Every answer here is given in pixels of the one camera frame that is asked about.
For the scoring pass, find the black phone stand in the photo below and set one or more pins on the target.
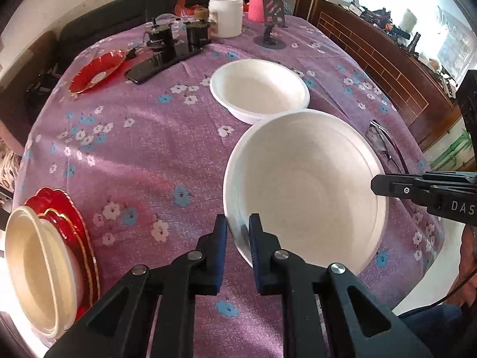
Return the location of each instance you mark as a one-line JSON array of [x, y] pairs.
[[274, 11]]

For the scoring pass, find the eyeglasses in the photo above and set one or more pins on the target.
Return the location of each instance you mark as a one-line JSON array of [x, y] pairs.
[[377, 136]]

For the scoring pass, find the black sofa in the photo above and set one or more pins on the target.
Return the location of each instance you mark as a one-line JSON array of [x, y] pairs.
[[111, 15]]

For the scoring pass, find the small red glass plate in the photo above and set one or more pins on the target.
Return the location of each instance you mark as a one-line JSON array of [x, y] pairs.
[[97, 71]]

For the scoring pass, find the white plastic jar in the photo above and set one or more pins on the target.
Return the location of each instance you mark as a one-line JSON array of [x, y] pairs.
[[225, 18]]

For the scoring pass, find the purple floral tablecloth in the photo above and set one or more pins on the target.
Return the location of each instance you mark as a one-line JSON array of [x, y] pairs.
[[149, 149]]

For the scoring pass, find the white foam bowl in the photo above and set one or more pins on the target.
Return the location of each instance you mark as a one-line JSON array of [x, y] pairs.
[[261, 85], [29, 268], [309, 186], [73, 268]]

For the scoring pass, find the black smartphone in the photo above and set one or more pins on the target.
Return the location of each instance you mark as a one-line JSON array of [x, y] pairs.
[[156, 65]]

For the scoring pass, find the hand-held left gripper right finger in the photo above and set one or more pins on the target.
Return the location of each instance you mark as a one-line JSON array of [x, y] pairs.
[[257, 253]]

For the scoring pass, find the person's right forearm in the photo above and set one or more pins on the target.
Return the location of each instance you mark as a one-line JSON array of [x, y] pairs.
[[470, 253]]

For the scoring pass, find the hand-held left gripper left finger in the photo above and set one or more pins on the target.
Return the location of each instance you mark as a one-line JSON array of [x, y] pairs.
[[220, 246]]

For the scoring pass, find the white paper roll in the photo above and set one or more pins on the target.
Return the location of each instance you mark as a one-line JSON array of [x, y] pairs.
[[408, 20]]

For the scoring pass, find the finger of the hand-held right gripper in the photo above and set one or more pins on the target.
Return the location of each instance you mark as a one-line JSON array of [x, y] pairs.
[[402, 188]]

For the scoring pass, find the red plastic bag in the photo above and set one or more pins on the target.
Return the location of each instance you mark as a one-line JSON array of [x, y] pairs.
[[186, 7]]

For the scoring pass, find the medium red glass plate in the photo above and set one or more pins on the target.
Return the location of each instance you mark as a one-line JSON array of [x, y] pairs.
[[82, 261]]

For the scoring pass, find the person's leg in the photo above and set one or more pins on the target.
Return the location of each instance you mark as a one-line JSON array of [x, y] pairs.
[[436, 324]]

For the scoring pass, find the large red glass plate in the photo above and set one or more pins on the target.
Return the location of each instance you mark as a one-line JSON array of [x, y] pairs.
[[44, 199]]

